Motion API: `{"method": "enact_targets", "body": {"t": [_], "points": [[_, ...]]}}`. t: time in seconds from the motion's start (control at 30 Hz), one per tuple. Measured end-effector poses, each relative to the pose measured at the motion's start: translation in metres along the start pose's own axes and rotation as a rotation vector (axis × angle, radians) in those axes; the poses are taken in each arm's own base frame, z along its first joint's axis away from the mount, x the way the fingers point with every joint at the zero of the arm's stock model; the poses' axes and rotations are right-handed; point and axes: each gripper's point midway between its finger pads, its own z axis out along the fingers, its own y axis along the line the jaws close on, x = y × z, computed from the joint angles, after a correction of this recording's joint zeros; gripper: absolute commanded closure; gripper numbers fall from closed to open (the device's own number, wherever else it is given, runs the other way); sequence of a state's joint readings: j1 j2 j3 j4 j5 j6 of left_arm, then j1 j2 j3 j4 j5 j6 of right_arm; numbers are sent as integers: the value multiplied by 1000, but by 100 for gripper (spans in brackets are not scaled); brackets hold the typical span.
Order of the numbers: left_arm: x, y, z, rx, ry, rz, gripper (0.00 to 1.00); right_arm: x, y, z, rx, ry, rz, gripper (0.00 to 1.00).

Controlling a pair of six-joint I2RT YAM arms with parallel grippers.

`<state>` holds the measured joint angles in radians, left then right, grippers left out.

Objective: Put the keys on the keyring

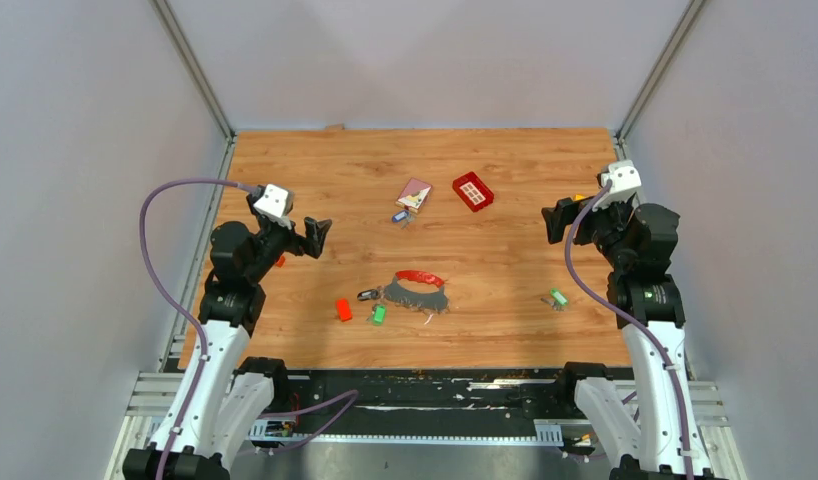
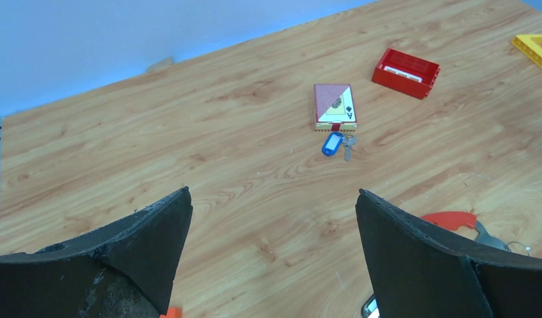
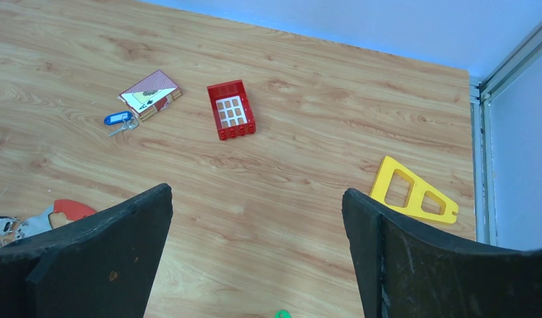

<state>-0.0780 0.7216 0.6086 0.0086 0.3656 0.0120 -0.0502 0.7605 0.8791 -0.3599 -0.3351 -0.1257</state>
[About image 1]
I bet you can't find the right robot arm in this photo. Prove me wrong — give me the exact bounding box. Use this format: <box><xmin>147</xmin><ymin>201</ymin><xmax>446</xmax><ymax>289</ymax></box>
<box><xmin>541</xmin><ymin>197</ymin><xmax>716</xmax><ymax>479</ymax></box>

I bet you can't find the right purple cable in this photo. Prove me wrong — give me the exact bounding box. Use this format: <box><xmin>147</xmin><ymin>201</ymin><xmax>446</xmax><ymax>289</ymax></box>
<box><xmin>564</xmin><ymin>184</ymin><xmax>696</xmax><ymax>478</ymax></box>

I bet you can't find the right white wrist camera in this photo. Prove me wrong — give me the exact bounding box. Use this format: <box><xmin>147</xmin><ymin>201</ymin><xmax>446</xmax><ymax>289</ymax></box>
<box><xmin>593</xmin><ymin>160</ymin><xmax>642</xmax><ymax>211</ymax></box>

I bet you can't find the red rectangular block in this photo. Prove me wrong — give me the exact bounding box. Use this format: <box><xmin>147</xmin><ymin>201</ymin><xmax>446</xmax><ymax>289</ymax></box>
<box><xmin>335</xmin><ymin>298</ymin><xmax>353</xmax><ymax>322</ymax></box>

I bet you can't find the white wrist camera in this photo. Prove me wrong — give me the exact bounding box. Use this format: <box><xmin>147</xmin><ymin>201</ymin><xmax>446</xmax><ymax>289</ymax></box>
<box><xmin>252</xmin><ymin>184</ymin><xmax>295</xmax><ymax>230</ymax></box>
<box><xmin>593</xmin><ymin>160</ymin><xmax>642</xmax><ymax>211</ymax></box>

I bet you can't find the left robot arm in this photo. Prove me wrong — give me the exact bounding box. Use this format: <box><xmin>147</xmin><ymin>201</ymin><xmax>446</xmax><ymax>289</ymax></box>
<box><xmin>122</xmin><ymin>208</ymin><xmax>332</xmax><ymax>479</ymax></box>

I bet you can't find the white slotted cable duct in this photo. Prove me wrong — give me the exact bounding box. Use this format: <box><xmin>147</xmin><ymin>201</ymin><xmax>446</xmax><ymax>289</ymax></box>
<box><xmin>147</xmin><ymin>417</ymin><xmax>565</xmax><ymax>448</ymax></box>

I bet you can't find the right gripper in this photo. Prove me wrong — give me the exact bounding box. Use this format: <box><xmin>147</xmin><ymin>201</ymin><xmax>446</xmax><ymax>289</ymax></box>
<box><xmin>541</xmin><ymin>188</ymin><xmax>631</xmax><ymax>269</ymax></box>

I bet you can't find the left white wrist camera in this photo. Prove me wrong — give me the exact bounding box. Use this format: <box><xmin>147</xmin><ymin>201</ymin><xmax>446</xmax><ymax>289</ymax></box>
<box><xmin>252</xmin><ymin>184</ymin><xmax>295</xmax><ymax>230</ymax></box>

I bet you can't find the blue tag key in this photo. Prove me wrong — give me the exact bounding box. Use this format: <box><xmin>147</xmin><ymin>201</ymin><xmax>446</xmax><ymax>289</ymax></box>
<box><xmin>392</xmin><ymin>210</ymin><xmax>416</xmax><ymax>229</ymax></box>

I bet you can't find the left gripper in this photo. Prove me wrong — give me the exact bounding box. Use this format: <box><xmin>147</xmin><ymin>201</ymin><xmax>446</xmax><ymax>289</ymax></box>
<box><xmin>245</xmin><ymin>215</ymin><xmax>331</xmax><ymax>283</ymax></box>

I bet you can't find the red window brick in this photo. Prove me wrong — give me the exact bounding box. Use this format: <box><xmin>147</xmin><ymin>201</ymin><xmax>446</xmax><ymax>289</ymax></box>
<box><xmin>452</xmin><ymin>171</ymin><xmax>495</xmax><ymax>212</ymax></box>

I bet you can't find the playing card box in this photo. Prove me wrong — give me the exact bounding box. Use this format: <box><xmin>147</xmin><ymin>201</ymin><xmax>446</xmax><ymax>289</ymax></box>
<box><xmin>395</xmin><ymin>177</ymin><xmax>432</xmax><ymax>214</ymax></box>

